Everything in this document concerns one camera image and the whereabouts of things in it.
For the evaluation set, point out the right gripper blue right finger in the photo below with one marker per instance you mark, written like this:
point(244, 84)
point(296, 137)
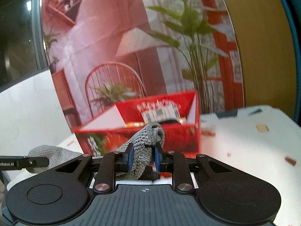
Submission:
point(159, 157)

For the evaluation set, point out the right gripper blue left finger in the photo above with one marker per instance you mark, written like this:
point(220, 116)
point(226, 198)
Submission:
point(129, 156)

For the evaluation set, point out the grey knitted cloth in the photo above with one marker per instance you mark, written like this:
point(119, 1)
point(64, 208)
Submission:
point(143, 141)

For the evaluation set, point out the orange floral oven mitt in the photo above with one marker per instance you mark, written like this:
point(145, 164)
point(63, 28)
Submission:
point(134, 124)

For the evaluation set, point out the black soft cloth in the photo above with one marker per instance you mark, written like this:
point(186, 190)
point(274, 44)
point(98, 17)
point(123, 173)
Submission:
point(170, 121)

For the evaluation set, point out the printed living room backdrop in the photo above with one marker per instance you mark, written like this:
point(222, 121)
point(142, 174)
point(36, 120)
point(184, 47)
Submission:
point(104, 51)

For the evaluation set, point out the red strawberry cardboard box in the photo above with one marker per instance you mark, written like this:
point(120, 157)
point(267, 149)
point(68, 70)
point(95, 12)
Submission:
point(106, 131)

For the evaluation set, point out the dark window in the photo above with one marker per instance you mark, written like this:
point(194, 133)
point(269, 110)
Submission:
point(22, 50)

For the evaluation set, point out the wooden wall panel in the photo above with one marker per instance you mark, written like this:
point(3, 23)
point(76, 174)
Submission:
point(266, 51)

